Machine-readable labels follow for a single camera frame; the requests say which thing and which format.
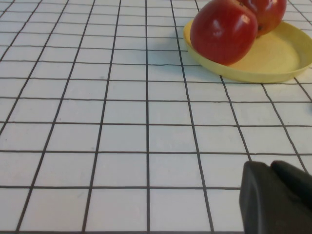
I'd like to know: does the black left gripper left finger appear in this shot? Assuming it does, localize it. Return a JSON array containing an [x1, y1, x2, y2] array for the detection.
[[238, 160, 312, 234]]

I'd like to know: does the red apple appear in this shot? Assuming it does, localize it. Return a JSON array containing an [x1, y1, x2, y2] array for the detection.
[[189, 0, 258, 66], [237, 0, 288, 39]]

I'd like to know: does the yellow round plate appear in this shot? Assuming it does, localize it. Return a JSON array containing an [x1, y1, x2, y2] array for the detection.
[[183, 19, 312, 83]]

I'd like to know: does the white black-grid tablecloth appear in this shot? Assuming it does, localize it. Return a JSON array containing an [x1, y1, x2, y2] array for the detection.
[[0, 0, 312, 234]]

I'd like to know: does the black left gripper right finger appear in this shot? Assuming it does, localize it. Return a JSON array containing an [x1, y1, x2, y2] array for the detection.
[[270, 160, 312, 211]]

